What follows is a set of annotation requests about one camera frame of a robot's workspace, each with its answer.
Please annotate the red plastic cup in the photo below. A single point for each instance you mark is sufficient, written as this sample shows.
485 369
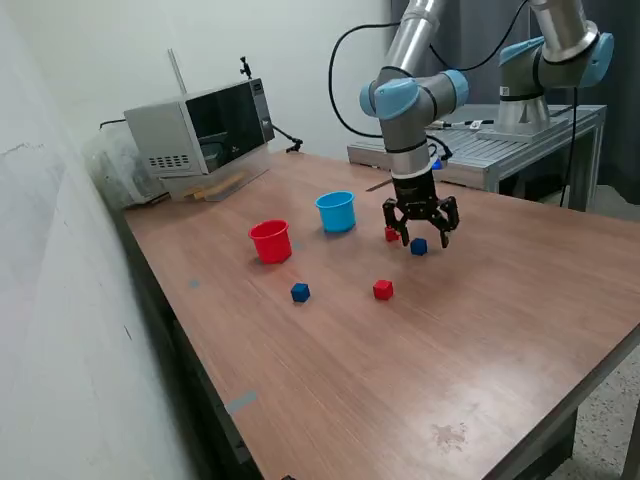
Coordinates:
272 247

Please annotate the long grey tape strip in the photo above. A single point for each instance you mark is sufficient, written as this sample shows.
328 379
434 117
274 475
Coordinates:
241 401

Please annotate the white warning tag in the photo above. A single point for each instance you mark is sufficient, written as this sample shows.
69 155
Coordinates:
476 124

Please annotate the aluminium robot mounting plate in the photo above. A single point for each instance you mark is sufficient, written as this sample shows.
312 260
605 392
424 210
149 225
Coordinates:
525 133

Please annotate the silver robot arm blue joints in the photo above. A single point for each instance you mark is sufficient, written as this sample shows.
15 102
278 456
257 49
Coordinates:
400 130

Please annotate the blue cube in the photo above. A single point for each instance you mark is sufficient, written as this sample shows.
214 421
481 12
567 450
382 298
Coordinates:
300 293
418 247

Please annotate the aluminium profile robot stand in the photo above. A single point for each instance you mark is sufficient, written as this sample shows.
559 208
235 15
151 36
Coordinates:
465 155

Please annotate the blue plastic cup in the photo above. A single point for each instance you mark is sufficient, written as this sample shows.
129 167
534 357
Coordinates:
337 217

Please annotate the black strip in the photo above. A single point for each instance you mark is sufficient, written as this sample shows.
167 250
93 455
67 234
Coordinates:
377 187

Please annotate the wooden stick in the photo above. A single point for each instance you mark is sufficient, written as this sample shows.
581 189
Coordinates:
220 186

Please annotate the red cube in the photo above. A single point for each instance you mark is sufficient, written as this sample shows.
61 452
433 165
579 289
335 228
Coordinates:
382 291
389 235

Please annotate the clear plastic bag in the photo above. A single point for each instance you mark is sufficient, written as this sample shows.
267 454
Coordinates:
112 170

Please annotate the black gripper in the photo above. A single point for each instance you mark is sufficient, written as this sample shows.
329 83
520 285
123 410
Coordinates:
414 195

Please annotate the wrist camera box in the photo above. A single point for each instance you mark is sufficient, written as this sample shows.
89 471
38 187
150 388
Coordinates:
440 162

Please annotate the dark grey curtain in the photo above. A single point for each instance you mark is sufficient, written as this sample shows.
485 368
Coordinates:
620 125

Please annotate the thin white metal rod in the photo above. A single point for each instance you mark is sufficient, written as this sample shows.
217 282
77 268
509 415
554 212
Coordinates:
177 72

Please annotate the small blue-grey tape piece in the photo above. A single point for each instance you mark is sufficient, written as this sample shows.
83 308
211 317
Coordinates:
193 283

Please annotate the silver microwave oven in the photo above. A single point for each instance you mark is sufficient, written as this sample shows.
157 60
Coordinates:
160 135

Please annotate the small black camera mount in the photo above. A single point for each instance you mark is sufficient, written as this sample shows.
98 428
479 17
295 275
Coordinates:
245 67

